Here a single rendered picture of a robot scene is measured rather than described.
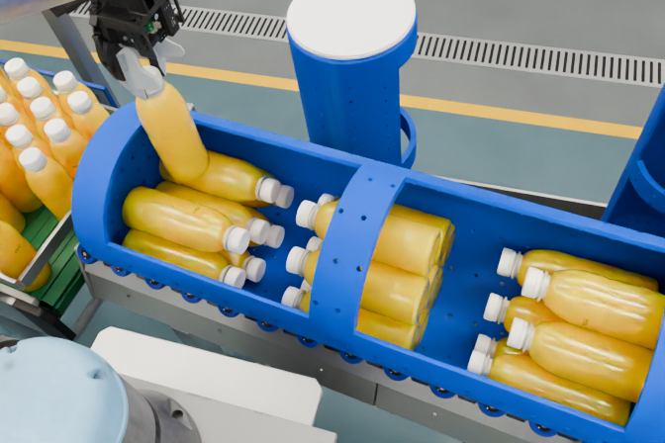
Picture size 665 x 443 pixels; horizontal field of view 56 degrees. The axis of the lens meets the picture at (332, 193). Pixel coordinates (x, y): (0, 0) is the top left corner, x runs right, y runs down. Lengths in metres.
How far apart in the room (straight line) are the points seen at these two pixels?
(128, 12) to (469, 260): 0.64
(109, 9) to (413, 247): 0.48
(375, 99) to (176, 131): 0.58
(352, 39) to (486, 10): 1.74
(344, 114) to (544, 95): 1.39
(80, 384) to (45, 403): 0.03
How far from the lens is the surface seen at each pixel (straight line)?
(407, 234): 0.85
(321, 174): 1.07
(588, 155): 2.51
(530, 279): 0.85
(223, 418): 0.75
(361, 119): 1.43
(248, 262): 1.05
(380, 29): 1.35
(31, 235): 1.41
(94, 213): 1.00
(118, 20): 0.78
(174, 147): 0.95
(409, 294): 0.86
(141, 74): 0.84
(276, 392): 0.82
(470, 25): 2.94
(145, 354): 0.89
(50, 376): 0.57
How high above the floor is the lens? 1.92
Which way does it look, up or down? 55 degrees down
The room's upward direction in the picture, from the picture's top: 10 degrees counter-clockwise
